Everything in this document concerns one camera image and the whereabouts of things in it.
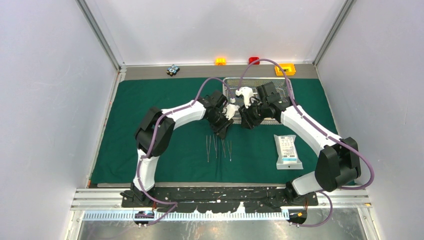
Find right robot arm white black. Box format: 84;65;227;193
235;82;361;205

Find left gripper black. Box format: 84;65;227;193
206;110;234;139

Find orange toy brick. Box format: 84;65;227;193
214;57;227;66

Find steel spatula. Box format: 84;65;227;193
213;135;219;159

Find small blue black toy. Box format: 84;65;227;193
166;64;180;77

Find thin steel tweezers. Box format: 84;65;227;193
227;141;232;162

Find aluminium frame rail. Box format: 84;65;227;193
70;188;373;211

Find yellow toy block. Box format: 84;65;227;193
274;63;296;76

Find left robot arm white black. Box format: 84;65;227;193
121;90;238;208

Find long steel forceps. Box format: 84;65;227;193
206;135;212;163

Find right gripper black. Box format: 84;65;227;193
238;98;268;130

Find red toy brick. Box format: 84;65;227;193
248;56;260;65

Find metal mesh tray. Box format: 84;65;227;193
222;77;289;125

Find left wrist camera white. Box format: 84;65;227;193
223;103;240;120

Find white paper packet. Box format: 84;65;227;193
274;134;304;170

